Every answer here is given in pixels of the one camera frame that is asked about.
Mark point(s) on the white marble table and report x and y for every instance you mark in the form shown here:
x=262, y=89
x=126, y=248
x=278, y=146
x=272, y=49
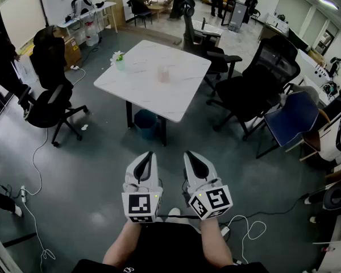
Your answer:
x=147, y=78

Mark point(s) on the translucent pink cup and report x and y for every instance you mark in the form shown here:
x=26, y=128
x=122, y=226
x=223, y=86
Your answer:
x=163, y=74

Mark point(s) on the clear water jug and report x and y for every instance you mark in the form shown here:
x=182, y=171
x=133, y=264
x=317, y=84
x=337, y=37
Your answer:
x=91, y=34

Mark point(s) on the brown cardboard box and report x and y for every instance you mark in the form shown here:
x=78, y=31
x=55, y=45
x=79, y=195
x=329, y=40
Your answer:
x=72, y=51

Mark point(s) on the person's left forearm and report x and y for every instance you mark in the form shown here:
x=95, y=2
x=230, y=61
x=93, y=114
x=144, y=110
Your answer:
x=122, y=246

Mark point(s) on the black office chair with headrest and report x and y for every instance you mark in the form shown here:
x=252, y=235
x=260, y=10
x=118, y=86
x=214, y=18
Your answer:
x=204, y=50

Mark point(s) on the white desk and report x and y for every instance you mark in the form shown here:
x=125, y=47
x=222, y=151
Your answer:
x=85, y=14

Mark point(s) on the black headphones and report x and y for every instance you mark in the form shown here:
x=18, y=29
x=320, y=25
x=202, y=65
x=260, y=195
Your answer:
x=189, y=6

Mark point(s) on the black mesh office chair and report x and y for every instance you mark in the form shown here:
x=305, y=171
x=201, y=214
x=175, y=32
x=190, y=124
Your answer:
x=253, y=92

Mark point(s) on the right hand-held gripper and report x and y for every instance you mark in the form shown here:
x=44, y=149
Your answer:
x=213, y=199

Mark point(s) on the black office chair grey armrests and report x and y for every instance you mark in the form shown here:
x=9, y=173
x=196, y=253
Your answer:
x=49, y=101

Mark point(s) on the white power strip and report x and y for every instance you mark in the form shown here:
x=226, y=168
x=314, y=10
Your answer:
x=23, y=193
x=74, y=67

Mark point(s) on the person's white shoe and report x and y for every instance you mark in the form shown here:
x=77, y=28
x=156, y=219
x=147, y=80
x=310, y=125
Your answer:
x=174, y=213

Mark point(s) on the blue waste bin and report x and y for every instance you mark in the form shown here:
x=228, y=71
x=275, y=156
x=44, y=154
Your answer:
x=145, y=124

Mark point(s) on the person's right forearm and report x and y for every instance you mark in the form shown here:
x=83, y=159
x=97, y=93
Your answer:
x=216, y=243

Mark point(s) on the crumpled white paper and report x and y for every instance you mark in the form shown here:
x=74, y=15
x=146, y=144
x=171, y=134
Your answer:
x=84, y=127

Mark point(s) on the green vase with flowers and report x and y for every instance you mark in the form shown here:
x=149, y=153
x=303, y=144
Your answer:
x=118, y=61

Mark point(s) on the blue plastic chair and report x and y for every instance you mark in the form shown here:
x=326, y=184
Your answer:
x=292, y=118

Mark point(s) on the white and black machine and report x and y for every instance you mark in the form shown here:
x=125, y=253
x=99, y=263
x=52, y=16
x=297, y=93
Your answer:
x=338, y=135

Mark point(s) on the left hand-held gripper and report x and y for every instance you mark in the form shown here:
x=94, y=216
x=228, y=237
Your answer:
x=139, y=203

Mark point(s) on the person's black shirt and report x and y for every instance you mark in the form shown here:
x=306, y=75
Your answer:
x=170, y=249

